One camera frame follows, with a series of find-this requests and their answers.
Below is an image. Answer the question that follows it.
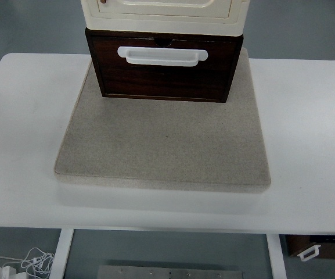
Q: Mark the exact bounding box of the dark wooden drawer housing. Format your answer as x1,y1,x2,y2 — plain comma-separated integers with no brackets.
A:
84,27,245,103

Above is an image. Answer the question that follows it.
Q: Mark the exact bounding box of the white right table leg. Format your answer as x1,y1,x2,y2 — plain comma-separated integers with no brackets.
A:
266,234,287,279

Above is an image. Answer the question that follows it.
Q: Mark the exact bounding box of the white cable on floor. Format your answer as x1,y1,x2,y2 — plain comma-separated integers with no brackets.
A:
0,247,55,279

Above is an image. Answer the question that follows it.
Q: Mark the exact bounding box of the white power adapter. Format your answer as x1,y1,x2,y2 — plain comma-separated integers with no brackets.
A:
0,266,17,279

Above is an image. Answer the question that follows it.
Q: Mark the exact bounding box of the white drawer handle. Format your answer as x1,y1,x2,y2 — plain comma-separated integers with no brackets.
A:
117,46,208,67

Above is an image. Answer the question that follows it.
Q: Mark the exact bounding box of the beige fabric pad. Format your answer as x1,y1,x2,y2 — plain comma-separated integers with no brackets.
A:
54,49,271,192

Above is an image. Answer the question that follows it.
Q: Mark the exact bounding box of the white table leg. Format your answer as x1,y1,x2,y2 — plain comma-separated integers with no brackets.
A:
49,228,74,279
266,234,287,279

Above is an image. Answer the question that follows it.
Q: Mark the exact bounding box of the white left table leg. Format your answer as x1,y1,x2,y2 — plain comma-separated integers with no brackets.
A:
49,228,74,279

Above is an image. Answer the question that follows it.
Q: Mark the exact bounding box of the brown box with white handle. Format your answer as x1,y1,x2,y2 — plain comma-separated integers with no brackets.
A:
285,235,335,262

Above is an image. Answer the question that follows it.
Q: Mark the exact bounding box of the grey metal base plate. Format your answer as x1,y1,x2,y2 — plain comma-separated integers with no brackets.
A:
97,265,243,279

